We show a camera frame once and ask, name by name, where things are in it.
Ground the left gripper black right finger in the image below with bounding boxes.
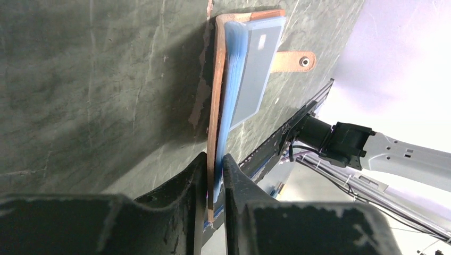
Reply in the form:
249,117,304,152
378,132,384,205
223,154,400,254

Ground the aluminium frame rail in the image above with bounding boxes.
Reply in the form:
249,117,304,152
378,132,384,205
296,154,450,244

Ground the pink card holder wallet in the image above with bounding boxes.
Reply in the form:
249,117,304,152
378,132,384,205
206,9,316,223

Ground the plain grey credit card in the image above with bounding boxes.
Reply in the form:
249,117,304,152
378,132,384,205
230,25,283,129

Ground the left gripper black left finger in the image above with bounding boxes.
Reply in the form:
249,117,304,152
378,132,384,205
1,152,207,254

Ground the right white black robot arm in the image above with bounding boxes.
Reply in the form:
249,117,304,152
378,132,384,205
289,115,450,192

